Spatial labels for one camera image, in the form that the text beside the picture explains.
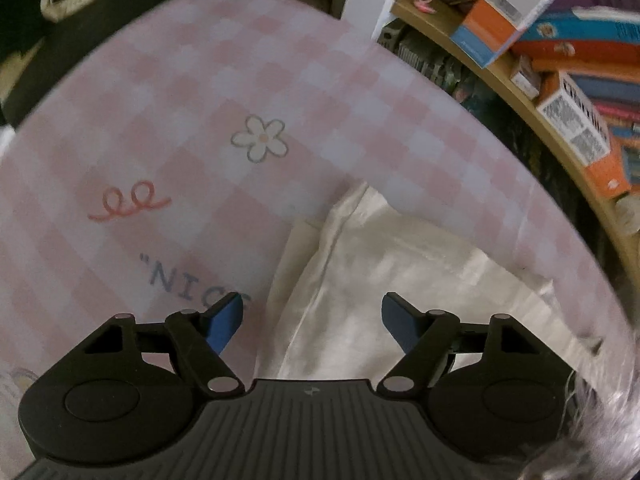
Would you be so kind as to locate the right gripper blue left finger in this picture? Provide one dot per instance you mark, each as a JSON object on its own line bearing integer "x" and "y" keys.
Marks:
{"x": 200, "y": 336}

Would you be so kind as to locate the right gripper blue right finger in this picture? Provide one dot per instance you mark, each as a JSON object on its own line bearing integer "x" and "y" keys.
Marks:
{"x": 432, "y": 331}

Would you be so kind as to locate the cream white t-shirt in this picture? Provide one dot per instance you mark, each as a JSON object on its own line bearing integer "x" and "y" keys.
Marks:
{"x": 323, "y": 315}

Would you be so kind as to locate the pink checkered desk mat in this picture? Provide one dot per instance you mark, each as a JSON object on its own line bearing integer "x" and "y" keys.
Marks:
{"x": 170, "y": 167}

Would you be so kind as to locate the white orange flat box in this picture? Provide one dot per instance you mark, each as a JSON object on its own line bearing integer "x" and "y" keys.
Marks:
{"x": 573, "y": 117}

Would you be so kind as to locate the white wooden bookshelf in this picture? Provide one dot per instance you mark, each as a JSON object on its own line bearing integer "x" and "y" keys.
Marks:
{"x": 369, "y": 16}

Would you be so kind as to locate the row of leaning books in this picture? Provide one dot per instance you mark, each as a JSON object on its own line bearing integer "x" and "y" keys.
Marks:
{"x": 597, "y": 43}

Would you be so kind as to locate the usmile white orange box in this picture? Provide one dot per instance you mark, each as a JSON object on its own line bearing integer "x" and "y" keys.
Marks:
{"x": 492, "y": 26}

